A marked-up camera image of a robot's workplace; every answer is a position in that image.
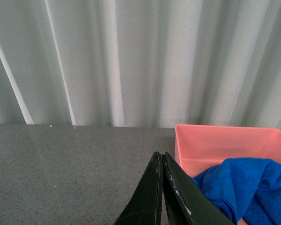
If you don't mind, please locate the blue microfiber cloth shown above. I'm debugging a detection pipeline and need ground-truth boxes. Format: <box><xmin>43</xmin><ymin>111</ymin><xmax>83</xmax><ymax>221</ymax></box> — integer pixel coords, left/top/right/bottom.
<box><xmin>192</xmin><ymin>157</ymin><xmax>281</xmax><ymax>225</ymax></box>

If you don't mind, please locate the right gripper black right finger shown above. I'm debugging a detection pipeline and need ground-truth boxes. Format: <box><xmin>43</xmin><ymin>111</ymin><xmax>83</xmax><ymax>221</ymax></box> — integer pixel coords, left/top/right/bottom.
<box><xmin>162</xmin><ymin>152</ymin><xmax>233</xmax><ymax>225</ymax></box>

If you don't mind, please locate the pink plastic bin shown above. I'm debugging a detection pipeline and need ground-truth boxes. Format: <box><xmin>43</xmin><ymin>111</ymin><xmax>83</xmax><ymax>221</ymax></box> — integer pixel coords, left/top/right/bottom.
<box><xmin>174</xmin><ymin>124</ymin><xmax>281</xmax><ymax>225</ymax></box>

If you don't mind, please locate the white pleated curtain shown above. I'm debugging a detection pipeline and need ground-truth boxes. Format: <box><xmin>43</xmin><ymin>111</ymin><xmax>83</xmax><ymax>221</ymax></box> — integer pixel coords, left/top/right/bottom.
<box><xmin>0</xmin><ymin>0</ymin><xmax>281</xmax><ymax>129</ymax></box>

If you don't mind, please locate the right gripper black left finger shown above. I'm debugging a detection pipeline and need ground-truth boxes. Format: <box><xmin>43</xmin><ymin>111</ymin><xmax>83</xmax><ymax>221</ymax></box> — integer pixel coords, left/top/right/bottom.
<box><xmin>114</xmin><ymin>152</ymin><xmax>163</xmax><ymax>225</ymax></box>

